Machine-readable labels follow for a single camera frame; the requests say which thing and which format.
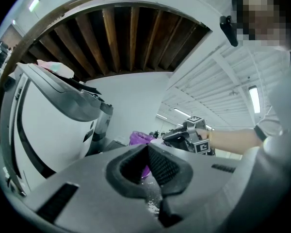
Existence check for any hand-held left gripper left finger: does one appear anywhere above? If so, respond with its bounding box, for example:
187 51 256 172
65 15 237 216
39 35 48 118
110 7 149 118
21 144 166 233

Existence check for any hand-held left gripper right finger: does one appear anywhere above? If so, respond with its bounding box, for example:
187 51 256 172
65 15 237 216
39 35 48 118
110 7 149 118
147 143 244 233

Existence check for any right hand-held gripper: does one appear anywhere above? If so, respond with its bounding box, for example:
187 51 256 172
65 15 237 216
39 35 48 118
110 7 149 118
162 115 215 156

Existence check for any purple detergent scoop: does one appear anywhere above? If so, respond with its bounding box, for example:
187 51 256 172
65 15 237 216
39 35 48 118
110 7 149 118
129 130 158 181

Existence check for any white detergent powder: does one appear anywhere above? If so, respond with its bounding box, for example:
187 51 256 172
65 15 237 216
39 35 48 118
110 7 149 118
142 177 162 215

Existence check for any gray detergent drawer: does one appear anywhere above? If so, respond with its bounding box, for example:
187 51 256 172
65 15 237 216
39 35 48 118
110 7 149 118
16 62 104 122

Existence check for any person's right forearm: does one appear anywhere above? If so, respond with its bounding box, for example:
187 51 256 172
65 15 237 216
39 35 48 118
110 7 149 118
208 127 266 155

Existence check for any white washing machine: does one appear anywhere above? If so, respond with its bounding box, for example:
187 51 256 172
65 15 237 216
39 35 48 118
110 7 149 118
0 62 114 197

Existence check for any person's right hand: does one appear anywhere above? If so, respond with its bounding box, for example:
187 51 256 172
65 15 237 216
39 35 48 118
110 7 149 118
195 128 210 141

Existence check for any ceiling light tube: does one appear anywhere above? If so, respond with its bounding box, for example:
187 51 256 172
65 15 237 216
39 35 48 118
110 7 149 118
173 107 193 118
248 85 261 114
28 0 41 12

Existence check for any black wristband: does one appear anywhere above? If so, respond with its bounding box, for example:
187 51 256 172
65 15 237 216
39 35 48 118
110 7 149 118
253 124 268 142

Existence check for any person's white shirt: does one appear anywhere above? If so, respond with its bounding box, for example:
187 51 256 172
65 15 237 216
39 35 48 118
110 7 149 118
242 46 291 233

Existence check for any wooden slatted panel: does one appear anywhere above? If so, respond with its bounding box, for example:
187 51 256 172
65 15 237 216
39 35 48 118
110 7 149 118
21 5 212 83

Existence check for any pink cloth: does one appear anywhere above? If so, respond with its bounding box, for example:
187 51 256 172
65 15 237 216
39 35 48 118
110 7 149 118
36 59 75 79

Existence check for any black head-worn camera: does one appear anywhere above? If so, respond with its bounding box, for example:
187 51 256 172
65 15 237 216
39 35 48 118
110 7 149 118
219 0 252 48

